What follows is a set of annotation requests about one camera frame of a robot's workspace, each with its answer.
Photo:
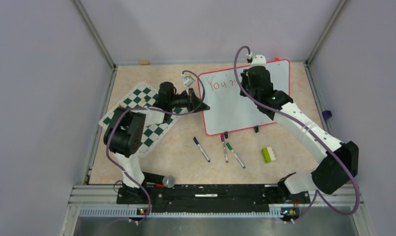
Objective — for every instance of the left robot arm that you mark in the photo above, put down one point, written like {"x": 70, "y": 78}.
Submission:
{"x": 124, "y": 133}

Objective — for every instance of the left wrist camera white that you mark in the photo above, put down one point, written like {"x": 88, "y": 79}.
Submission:
{"x": 188, "y": 81}

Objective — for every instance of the pink-framed whiteboard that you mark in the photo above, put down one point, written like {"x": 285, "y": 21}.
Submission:
{"x": 229, "y": 111}

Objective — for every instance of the blue-capped marker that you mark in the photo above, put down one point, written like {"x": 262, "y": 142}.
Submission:
{"x": 201, "y": 149}

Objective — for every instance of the green white toy block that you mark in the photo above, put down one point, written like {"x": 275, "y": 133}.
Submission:
{"x": 268, "y": 155}

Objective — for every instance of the purple-capped marker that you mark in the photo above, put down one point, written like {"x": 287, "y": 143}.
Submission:
{"x": 224, "y": 147}

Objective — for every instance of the purple clip on frame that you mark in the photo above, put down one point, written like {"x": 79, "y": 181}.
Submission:
{"x": 326, "y": 114}

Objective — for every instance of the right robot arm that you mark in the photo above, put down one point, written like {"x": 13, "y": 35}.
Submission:
{"x": 337, "y": 161}

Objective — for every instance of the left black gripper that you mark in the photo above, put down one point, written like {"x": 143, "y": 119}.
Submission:
{"x": 194, "y": 104}

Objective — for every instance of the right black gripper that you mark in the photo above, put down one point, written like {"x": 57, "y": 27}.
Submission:
{"x": 244, "y": 78}

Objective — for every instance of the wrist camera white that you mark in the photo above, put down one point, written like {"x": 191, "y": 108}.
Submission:
{"x": 256, "y": 61}
{"x": 188, "y": 81}

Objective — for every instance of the black microphone silver head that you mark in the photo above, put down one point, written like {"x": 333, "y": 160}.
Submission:
{"x": 166, "y": 181}

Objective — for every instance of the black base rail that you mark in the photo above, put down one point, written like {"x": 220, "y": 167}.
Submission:
{"x": 210, "y": 198}

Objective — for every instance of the green white chessboard mat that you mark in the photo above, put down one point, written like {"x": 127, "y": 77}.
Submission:
{"x": 142, "y": 95}

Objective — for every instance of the green-capped marker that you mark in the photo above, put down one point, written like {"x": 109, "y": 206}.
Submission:
{"x": 235, "y": 155}

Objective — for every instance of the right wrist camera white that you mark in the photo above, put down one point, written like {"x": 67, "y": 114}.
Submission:
{"x": 256, "y": 61}

